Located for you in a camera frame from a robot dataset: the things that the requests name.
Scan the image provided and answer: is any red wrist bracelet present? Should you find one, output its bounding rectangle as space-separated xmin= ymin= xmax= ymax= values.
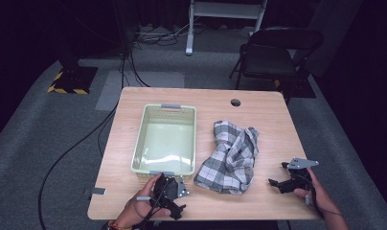
xmin=106 ymin=219 xmax=133 ymax=230

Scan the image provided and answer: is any white metal stand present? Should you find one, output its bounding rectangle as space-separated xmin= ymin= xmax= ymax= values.
xmin=185 ymin=0 xmax=268 ymax=57

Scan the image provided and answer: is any left hand-held gripper cable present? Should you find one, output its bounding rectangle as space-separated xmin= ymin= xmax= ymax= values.
xmin=132 ymin=191 xmax=171 ymax=230

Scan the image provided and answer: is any hand-held gripper cable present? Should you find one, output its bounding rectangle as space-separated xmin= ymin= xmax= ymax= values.
xmin=298 ymin=173 xmax=344 ymax=219
xmin=132 ymin=191 xmax=171 ymax=230

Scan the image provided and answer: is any long black floor cable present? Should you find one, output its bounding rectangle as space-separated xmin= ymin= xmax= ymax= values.
xmin=37 ymin=51 xmax=151 ymax=230

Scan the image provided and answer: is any pale green plastic basket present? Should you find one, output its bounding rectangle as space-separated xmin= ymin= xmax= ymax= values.
xmin=130 ymin=103 xmax=197 ymax=178

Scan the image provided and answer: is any right hand-held gripper cable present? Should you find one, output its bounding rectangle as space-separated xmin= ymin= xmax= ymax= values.
xmin=298 ymin=173 xmax=344 ymax=219

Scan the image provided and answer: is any person's left hand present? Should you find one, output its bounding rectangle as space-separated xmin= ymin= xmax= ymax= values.
xmin=115 ymin=173 xmax=172 ymax=229

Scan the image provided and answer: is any black folding chair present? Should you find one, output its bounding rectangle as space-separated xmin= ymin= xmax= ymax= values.
xmin=229 ymin=28 xmax=325 ymax=99

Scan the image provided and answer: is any bundle of floor cables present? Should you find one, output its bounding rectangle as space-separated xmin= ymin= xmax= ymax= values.
xmin=132 ymin=22 xmax=195 ymax=47

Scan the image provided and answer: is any grey plaid cloth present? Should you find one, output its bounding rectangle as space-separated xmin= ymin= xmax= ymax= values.
xmin=193 ymin=120 xmax=261 ymax=196

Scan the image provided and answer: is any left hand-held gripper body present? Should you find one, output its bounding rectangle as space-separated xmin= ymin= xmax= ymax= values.
xmin=152 ymin=172 xmax=190 ymax=212

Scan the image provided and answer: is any black stand base striped edge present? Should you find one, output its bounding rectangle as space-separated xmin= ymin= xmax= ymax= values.
xmin=47 ymin=47 xmax=100 ymax=96

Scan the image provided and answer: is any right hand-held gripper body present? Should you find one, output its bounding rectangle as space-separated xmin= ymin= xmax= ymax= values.
xmin=285 ymin=156 xmax=320 ymax=194

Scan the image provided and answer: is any person's right hand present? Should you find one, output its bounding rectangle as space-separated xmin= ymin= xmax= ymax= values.
xmin=292 ymin=168 xmax=335 ymax=218

